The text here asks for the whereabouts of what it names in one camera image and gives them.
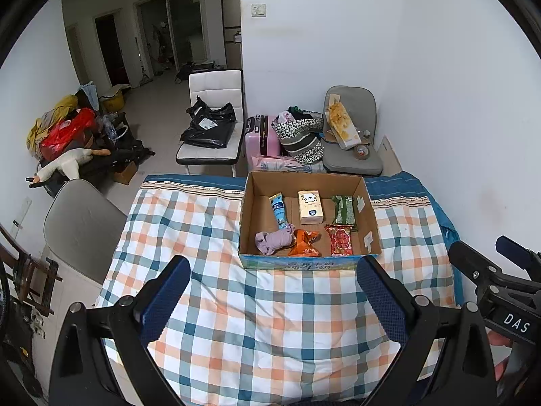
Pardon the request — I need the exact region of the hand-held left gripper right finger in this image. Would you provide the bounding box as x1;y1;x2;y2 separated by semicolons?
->
356;256;499;406

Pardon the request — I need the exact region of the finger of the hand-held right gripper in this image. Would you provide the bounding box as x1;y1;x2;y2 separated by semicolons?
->
495;235;541;284
448;240;508;297

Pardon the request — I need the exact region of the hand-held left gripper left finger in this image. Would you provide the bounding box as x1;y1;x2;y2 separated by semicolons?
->
48;255;192;406

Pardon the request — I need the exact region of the red snack packet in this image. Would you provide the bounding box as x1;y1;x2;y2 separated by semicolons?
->
325;224;354;257

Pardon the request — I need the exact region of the green snack packet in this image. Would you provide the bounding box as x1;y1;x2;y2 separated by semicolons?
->
331;195;359;231

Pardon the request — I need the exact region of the orange snack packet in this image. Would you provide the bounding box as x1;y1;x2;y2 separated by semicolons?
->
288;229;322;257

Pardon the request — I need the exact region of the yellow white tissue pack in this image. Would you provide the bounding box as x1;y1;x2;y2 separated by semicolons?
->
297;190;325;225

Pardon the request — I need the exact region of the purple cloth bundle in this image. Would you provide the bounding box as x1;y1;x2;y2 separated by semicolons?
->
255;224;297;255

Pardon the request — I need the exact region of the cardboard box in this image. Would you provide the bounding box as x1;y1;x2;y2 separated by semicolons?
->
237;171;381;270

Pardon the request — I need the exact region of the blue white tube packet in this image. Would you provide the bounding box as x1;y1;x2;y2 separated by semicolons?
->
269;194;290;229

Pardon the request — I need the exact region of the person's right hand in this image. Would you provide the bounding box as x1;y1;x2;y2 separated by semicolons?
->
486;330;514;383

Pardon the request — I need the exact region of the plaid blanket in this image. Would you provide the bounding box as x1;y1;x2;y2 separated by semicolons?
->
94;178;459;404

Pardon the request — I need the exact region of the grey round-backed chair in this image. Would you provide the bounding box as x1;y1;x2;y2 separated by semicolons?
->
42;179;127;284

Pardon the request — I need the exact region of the small brown carton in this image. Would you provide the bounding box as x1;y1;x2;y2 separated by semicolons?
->
112;161;138;184

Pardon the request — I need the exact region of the dark wooden folding chair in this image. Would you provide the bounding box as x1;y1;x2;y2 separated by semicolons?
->
0;224;63;318

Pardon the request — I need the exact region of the pile of black gear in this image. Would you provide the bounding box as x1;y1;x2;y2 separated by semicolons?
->
42;112;155;195

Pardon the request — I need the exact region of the white plush goose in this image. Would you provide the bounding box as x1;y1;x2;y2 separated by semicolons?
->
34;147;111;184

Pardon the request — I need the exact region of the pink printed bag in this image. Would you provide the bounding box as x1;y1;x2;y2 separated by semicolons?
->
251;154;328;174

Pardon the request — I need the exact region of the patterned tote bag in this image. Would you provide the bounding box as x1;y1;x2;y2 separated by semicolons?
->
270;106;326;165

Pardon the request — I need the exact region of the black plastic bag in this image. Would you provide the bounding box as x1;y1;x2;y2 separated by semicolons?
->
180;96;237;150

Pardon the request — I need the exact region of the yellow snack box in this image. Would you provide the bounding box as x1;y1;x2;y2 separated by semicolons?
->
325;100;362;151

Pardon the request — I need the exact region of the pink suitcase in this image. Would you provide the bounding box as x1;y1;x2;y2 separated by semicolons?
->
244;114;282;157

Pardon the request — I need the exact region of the red plastic bag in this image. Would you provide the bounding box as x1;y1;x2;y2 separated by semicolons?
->
40;108;98;157

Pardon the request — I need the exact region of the grey chair with cushion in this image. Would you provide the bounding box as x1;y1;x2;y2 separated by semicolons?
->
322;86;384;177

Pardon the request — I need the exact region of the yellow bin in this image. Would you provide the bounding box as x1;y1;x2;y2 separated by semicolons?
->
99;93;126;113

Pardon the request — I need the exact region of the white padded chair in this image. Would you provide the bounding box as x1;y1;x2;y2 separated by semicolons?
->
175;69;246;176

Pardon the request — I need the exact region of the yellow cloth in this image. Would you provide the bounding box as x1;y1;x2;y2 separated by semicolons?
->
26;94;79;149

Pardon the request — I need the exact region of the dark interior door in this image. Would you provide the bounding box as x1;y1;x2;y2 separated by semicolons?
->
94;13;132;87

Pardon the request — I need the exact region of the sliding glass door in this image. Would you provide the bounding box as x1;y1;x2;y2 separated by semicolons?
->
134;0;216;87

